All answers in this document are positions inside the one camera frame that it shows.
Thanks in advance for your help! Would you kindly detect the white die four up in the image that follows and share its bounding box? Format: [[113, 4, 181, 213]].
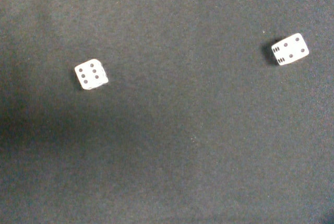
[[271, 33, 309, 66]]

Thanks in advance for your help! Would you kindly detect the black tablecloth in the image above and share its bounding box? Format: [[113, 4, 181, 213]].
[[1, 0, 333, 223]]

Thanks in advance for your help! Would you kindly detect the white die six up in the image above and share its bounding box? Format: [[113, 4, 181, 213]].
[[74, 59, 109, 90]]

